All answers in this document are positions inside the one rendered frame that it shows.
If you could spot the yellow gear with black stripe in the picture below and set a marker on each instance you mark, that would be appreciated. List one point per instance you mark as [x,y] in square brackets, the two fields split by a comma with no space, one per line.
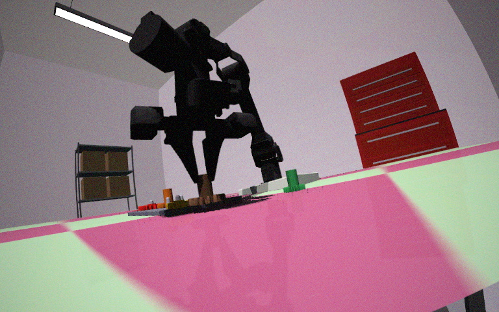
[177,204]

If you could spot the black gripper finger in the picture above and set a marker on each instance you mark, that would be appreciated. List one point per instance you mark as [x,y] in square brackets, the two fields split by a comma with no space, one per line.
[180,139]
[211,148]

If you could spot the orange gear with hub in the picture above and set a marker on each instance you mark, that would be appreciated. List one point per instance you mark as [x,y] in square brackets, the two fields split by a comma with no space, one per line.
[166,193]

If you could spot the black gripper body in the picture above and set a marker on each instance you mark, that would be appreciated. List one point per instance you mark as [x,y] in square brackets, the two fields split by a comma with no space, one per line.
[146,121]

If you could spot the brown gear with tall hub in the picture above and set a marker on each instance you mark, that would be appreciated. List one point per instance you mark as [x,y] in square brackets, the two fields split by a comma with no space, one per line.
[205,192]

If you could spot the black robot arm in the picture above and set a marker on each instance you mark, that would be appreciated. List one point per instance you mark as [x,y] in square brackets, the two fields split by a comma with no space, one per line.
[185,50]

